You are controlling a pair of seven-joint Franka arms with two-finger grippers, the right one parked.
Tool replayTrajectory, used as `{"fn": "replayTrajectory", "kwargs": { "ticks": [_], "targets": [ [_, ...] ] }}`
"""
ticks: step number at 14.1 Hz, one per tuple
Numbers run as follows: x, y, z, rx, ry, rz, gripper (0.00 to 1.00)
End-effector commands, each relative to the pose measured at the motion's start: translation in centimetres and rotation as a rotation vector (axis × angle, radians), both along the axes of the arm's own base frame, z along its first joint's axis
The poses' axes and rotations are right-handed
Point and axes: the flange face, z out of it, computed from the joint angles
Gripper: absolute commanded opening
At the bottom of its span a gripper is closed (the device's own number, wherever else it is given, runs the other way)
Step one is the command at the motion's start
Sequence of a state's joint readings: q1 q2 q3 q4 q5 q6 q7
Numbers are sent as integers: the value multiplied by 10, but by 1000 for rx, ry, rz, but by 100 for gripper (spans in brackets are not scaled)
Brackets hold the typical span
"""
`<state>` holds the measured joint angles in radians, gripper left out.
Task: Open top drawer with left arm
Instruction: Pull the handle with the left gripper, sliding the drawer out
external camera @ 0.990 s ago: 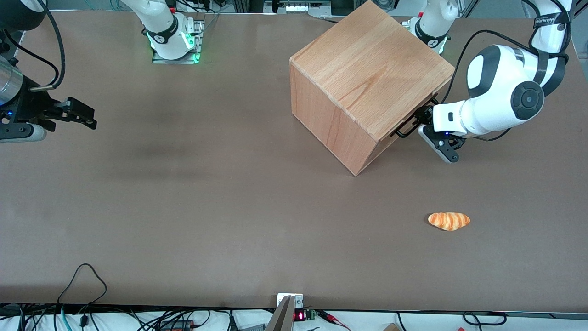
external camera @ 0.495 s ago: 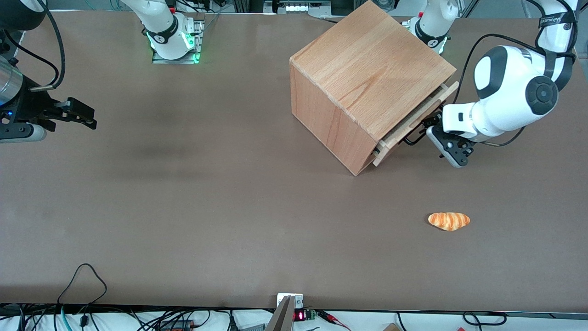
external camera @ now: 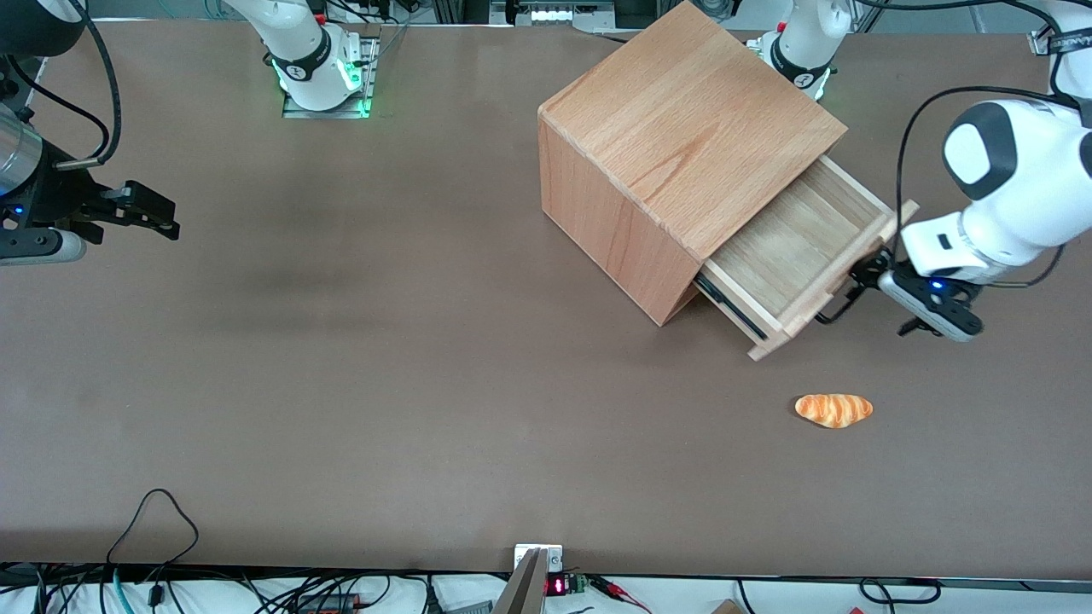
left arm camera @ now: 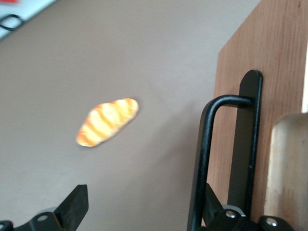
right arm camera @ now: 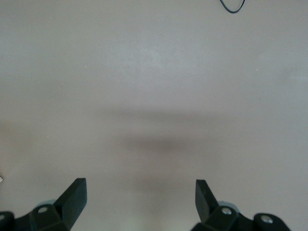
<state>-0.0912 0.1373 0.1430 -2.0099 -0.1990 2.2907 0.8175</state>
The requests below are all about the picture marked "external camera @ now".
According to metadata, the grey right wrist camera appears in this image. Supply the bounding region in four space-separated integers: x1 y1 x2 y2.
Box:
0 228 88 267

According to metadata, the silver metal bracket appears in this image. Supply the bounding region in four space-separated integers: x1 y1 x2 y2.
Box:
514 543 565 575

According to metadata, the black metal drawer handle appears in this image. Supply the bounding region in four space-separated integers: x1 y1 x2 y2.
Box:
814 254 888 326

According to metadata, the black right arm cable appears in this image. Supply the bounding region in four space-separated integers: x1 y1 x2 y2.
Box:
53 0 123 170

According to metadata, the wooden drawer with light interior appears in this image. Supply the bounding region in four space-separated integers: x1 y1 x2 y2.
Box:
694 155 921 362

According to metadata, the wooden drawer cabinet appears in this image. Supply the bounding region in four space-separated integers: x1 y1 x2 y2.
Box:
537 0 849 328

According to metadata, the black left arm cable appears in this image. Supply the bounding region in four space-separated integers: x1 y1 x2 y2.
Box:
895 85 1067 291

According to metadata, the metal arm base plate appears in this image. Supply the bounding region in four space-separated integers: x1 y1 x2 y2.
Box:
281 26 381 119

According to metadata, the grey camera mount bar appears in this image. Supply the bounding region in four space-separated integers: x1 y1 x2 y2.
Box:
492 548 549 614

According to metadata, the black power adapter box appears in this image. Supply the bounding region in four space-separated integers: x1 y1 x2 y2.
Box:
293 592 363 614

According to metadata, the red clip lead cable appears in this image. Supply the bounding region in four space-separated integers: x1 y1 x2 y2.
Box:
587 575 653 614

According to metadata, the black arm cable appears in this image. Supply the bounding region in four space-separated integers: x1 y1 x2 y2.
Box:
895 85 1067 291
53 0 123 170

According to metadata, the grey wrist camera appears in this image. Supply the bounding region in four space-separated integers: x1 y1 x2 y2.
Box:
878 270 985 343
0 228 88 267

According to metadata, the orange striped toy bread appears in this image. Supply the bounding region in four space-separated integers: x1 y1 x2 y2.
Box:
794 393 874 430

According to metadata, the black looped cable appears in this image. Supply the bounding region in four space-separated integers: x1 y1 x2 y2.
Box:
105 488 200 565

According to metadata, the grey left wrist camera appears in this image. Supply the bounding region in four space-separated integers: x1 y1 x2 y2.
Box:
878 270 985 343

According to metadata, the black coiled cable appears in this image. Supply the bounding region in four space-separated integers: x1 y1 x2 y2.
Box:
858 577 942 607

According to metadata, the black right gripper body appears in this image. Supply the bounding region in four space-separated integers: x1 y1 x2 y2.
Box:
0 141 113 258

